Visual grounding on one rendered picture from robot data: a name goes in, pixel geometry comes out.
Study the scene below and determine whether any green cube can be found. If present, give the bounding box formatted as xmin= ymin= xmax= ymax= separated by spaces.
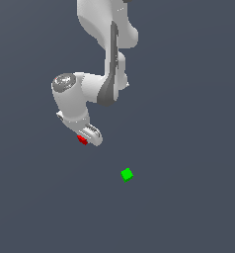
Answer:
xmin=119 ymin=167 xmax=134 ymax=183

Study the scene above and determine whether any red cube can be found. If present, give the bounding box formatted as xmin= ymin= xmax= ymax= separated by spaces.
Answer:
xmin=76 ymin=133 xmax=89 ymax=146

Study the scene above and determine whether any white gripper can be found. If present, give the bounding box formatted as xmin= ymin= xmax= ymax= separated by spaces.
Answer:
xmin=76 ymin=123 xmax=104 ymax=148

